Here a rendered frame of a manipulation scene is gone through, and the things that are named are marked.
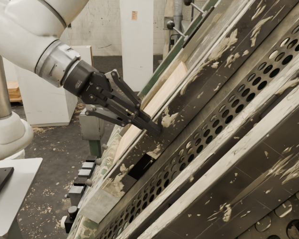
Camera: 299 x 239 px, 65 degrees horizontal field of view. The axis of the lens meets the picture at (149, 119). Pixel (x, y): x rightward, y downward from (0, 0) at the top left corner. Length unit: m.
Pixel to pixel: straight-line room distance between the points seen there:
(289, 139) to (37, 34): 0.46
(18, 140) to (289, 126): 1.16
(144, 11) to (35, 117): 2.61
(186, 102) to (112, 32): 8.53
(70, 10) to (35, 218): 1.84
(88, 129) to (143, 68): 3.40
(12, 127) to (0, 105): 0.11
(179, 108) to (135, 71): 4.21
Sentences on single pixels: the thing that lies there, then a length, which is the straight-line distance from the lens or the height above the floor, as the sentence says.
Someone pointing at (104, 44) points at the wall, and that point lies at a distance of 9.08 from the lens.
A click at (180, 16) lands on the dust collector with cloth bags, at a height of 1.38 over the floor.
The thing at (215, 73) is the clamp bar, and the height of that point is 1.36.
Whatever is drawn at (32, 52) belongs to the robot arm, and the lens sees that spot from 0.53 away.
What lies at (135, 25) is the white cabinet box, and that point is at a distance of 4.63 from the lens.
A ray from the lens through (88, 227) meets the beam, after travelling 0.79.
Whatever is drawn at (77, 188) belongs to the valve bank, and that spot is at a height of 0.76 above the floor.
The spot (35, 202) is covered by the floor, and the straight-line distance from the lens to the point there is 2.34.
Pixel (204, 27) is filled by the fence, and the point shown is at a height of 1.42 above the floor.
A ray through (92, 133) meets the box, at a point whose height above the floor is 0.81.
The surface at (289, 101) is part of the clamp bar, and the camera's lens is 0.23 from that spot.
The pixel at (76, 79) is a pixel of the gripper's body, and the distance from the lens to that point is 0.51.
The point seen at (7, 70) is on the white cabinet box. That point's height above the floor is 0.46.
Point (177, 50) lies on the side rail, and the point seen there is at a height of 1.29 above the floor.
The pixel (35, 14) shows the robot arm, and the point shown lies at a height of 1.47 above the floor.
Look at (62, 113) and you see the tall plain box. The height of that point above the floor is 0.21.
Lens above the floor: 1.48
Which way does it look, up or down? 25 degrees down
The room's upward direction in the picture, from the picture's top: straight up
